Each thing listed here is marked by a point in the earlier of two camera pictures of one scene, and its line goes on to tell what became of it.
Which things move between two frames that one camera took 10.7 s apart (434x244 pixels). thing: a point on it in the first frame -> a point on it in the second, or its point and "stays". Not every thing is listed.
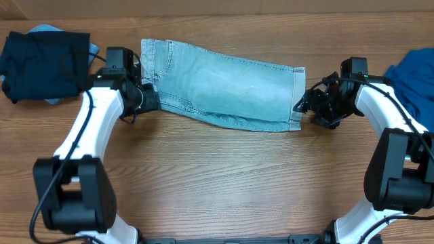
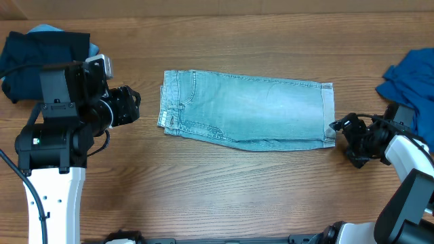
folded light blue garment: (93, 51) stays
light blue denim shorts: (246, 93) -> (260, 114)
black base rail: (327, 237) stays
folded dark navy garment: (45, 65) stays
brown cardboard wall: (19, 9) stays
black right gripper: (314, 104) -> (354, 136)
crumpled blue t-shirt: (413, 76) stays
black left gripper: (150, 98) -> (125, 106)
